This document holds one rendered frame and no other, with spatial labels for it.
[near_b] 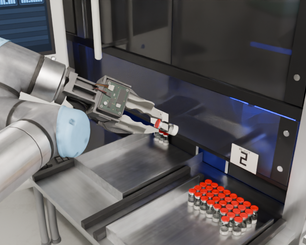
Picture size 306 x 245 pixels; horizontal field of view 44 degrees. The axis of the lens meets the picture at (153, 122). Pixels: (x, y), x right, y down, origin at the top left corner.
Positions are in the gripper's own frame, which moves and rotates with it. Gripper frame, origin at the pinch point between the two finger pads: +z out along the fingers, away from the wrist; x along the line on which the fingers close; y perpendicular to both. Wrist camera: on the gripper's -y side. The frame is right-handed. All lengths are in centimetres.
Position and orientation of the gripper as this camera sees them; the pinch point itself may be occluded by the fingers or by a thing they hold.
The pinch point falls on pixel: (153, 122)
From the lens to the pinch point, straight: 77.3
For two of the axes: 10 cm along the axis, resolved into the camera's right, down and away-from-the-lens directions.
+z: 8.8, 3.4, 3.3
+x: 3.0, -9.4, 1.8
